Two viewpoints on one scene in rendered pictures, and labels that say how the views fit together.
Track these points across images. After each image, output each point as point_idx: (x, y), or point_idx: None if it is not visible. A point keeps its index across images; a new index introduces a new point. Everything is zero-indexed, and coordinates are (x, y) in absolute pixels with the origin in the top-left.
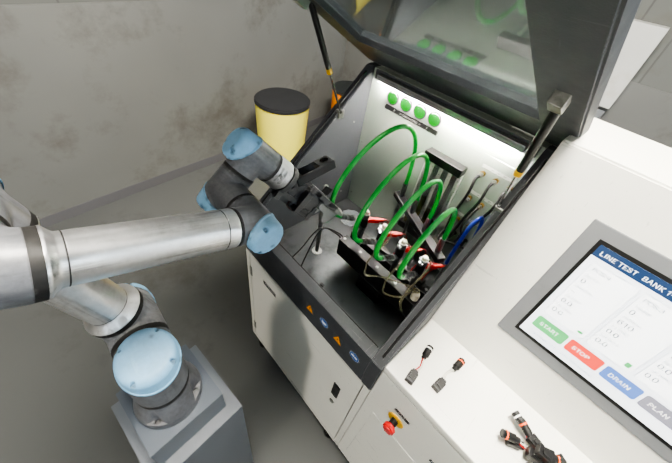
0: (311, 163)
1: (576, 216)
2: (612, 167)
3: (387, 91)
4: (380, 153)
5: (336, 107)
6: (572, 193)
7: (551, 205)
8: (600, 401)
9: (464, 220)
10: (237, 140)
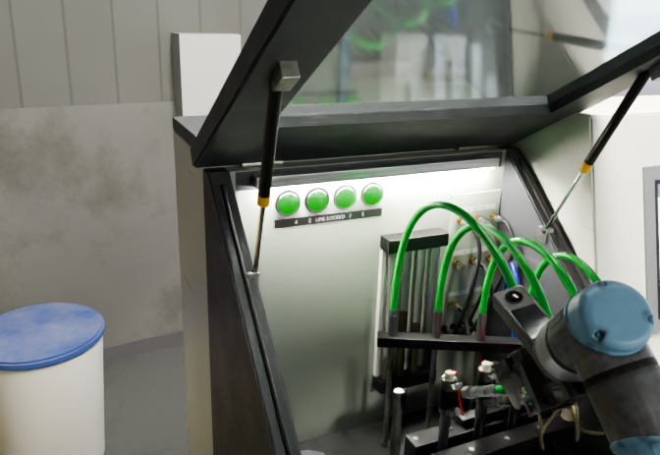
0: (516, 314)
1: (632, 175)
2: (628, 119)
3: (271, 199)
4: (290, 311)
5: (244, 271)
6: (620, 157)
7: (615, 180)
8: None
9: (490, 287)
10: (639, 299)
